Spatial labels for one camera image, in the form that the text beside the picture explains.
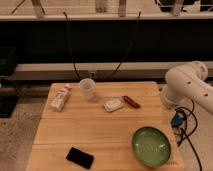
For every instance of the dark red oblong object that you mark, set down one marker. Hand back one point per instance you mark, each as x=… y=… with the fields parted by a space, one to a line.
x=131 y=102

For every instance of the blue connector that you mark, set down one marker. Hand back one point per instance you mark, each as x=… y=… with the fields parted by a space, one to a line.
x=176 y=121

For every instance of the green bowl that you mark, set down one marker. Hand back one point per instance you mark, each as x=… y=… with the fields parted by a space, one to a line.
x=151 y=147

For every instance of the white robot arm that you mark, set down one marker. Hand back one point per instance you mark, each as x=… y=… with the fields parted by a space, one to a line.
x=187 y=81

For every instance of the clear plastic cup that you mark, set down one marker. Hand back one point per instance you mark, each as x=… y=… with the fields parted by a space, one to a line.
x=87 y=87

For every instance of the black phone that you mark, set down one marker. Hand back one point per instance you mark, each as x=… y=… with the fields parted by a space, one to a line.
x=80 y=158

